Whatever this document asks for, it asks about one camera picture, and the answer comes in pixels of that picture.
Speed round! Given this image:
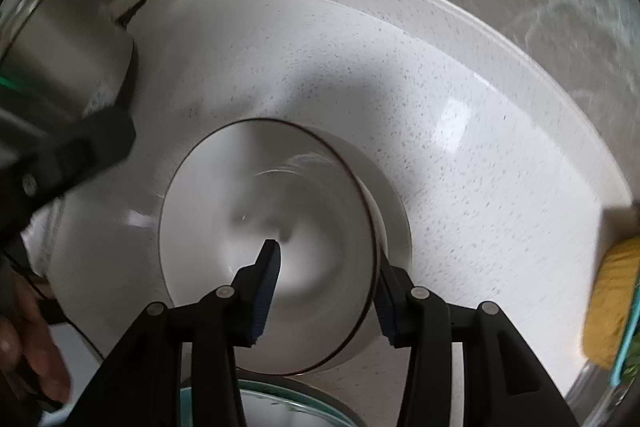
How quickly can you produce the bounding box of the large white bowl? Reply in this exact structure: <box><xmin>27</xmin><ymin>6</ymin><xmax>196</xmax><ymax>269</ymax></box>
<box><xmin>22</xmin><ymin>193</ymin><xmax>172</xmax><ymax>358</ymax></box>

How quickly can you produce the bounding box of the teal floral plate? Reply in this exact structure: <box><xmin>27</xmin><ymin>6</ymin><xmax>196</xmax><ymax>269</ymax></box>
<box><xmin>179</xmin><ymin>379</ymin><xmax>367</xmax><ymax>427</ymax></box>

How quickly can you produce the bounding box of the white bowl red pattern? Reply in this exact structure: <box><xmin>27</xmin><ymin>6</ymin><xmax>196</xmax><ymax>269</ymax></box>
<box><xmin>158</xmin><ymin>118</ymin><xmax>412</xmax><ymax>376</ymax></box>

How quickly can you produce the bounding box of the person's left hand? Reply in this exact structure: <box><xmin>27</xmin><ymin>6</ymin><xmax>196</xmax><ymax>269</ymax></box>
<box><xmin>1</xmin><ymin>274</ymin><xmax>70</xmax><ymax>403</ymax></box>

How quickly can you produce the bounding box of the stainless steel rice cooker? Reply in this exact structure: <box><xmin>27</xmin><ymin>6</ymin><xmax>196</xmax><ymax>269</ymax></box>
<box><xmin>1</xmin><ymin>0</ymin><xmax>134</xmax><ymax>132</ymax></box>

